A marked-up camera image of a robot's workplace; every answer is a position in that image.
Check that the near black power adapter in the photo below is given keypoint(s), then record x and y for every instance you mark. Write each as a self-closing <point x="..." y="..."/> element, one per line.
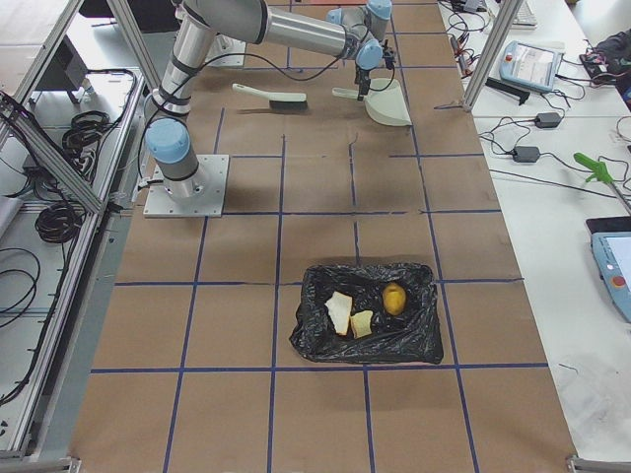
<point x="526" y="154"/>

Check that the yellow potato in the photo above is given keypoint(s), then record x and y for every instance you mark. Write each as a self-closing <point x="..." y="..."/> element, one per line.
<point x="394" y="299"/>

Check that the aluminium frame post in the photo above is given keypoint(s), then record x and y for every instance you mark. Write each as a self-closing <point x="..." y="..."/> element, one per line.
<point x="492" y="47"/>

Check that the black bag lined bin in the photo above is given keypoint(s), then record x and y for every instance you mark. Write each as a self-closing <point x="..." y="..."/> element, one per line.
<point x="413" y="336"/>

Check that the large bread slice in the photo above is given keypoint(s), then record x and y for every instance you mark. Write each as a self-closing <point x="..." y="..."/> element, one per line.
<point x="339" y="308"/>

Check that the far teach pendant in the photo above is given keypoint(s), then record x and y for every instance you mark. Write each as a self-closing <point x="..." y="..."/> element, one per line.
<point x="530" y="66"/>

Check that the pale green dustpan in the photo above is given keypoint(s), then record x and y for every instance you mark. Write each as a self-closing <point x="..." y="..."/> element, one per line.
<point x="384" y="102"/>

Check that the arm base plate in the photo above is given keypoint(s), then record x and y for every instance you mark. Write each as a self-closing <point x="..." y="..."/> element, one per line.
<point x="200" y="195"/>
<point x="226" y="52"/>

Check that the small bread slice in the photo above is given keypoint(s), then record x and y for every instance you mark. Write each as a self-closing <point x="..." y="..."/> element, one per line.
<point x="361" y="323"/>

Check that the teach pendant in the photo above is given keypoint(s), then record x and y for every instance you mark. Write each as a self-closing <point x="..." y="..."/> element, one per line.
<point x="610" y="245"/>
<point x="530" y="66"/>

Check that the black power adapter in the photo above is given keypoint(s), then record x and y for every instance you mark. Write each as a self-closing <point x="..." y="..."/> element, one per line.
<point x="547" y="120"/>
<point x="526" y="154"/>

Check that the pale green hand brush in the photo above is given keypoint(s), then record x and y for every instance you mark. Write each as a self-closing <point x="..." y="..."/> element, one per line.
<point x="276" y="101"/>

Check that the near teach pendant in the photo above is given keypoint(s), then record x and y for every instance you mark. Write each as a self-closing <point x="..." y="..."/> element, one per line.
<point x="610" y="245"/>

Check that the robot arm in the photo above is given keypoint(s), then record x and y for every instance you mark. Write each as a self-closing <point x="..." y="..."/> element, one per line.
<point x="349" y="33"/>

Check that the far black power adapter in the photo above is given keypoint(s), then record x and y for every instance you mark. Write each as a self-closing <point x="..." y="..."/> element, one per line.
<point x="547" y="120"/>

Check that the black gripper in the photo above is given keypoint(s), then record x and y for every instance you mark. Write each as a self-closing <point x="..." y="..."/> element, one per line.
<point x="363" y="77"/>

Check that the green handled grabber tool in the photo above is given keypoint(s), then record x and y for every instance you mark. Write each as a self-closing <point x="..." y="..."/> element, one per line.
<point x="601" y="174"/>

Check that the black bar tool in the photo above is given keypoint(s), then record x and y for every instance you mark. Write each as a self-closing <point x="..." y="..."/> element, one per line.
<point x="521" y="95"/>

